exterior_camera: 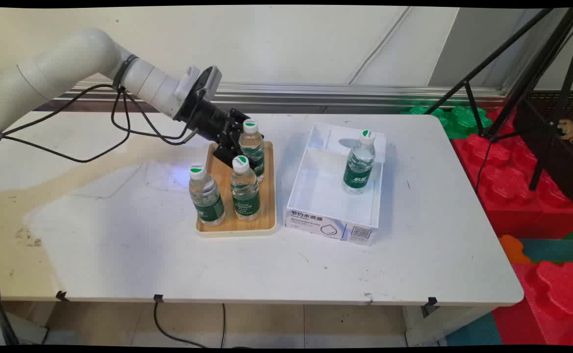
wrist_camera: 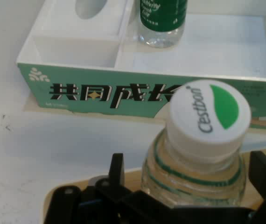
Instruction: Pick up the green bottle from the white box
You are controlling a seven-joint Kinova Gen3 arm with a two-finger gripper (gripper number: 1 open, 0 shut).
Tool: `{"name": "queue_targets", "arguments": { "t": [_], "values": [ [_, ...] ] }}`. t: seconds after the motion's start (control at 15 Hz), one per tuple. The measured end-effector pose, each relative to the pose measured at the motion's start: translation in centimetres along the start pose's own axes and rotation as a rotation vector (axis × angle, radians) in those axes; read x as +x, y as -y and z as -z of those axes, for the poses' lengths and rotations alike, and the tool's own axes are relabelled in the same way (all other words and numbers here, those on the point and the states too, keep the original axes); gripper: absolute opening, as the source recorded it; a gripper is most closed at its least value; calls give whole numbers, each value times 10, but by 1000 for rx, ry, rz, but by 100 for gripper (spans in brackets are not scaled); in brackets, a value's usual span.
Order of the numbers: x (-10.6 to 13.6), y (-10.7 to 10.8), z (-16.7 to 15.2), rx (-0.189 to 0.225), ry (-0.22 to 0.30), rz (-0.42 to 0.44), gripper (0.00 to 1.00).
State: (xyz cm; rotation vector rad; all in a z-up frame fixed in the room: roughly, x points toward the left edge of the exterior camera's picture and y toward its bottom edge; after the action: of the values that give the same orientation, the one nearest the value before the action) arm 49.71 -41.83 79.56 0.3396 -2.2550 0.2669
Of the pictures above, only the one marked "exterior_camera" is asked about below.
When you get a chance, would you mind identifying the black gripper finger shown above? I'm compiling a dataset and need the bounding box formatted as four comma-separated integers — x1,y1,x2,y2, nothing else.
226,108,249,143
212,141,243,167

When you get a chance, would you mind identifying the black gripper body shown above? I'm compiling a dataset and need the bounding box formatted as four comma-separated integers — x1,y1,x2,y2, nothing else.
174,91,237,146

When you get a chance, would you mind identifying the Cestbon water bottle green label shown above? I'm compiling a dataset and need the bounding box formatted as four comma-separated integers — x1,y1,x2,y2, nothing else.
189,165,226,227
239,119,266,183
230,156,261,221
342,129,376,195

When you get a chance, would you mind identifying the wooden tray with cream rim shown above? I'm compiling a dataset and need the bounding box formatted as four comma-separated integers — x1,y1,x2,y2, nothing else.
196,141,277,238

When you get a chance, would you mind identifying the white printed cardboard box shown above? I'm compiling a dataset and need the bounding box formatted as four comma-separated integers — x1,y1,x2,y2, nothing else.
285,123,387,246

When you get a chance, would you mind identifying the green foam block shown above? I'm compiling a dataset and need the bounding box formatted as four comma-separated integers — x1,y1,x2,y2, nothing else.
401,104,494,139

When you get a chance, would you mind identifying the white table leg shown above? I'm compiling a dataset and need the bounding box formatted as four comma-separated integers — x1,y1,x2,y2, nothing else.
404,305,498,346

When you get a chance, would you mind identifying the red foam block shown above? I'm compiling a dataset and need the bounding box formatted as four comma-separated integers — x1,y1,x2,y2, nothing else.
452,108,573,239
492,260,573,346

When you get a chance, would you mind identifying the orange foam piece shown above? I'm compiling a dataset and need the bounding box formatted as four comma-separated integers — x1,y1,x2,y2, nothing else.
499,234,532,264

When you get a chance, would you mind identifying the black tripod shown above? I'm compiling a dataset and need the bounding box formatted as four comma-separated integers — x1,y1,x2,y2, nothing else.
424,7,573,192

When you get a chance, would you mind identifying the dark brown cabinet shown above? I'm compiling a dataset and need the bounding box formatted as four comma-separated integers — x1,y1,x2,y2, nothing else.
513,91,573,204

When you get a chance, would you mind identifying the teal foam mat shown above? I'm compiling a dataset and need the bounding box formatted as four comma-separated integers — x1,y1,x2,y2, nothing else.
519,239,573,265

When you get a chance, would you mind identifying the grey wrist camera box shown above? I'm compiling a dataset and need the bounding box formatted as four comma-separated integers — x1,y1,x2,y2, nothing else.
196,66,223,101

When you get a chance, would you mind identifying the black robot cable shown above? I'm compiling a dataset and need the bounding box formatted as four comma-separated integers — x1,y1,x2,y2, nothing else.
111,86,206,146
0,83,132,163

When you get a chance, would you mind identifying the silver aluminium wall rail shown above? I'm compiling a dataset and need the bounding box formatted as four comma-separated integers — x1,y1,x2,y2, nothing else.
0,81,507,109

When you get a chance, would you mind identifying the black cable strap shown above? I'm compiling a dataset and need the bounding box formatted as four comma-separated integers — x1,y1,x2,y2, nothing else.
114,54,139,91

